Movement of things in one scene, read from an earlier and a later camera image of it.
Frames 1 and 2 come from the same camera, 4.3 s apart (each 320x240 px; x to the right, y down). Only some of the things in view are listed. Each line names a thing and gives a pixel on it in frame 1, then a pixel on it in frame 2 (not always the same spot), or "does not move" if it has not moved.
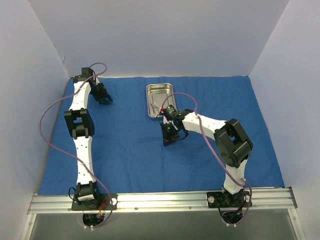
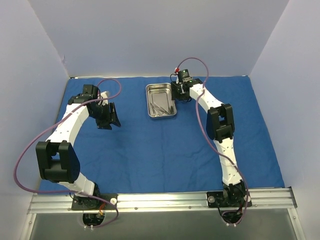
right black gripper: [171, 132] to [178, 92]
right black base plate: [220, 199] does not move
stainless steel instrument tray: [159, 95] does not move
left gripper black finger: [106, 100] to [114, 117]
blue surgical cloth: [129, 156] does not move
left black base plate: [103, 203] does not move
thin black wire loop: [186, 134] to [188, 101]
